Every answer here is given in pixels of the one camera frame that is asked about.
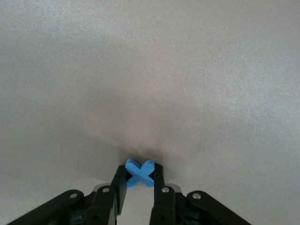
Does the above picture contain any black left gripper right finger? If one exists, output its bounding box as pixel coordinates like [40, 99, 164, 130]
[150, 165, 177, 225]

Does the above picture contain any blue lowercase letter x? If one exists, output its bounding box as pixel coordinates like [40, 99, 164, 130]
[125, 158, 155, 189]

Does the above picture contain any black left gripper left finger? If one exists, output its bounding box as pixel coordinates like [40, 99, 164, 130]
[84, 165, 128, 225]

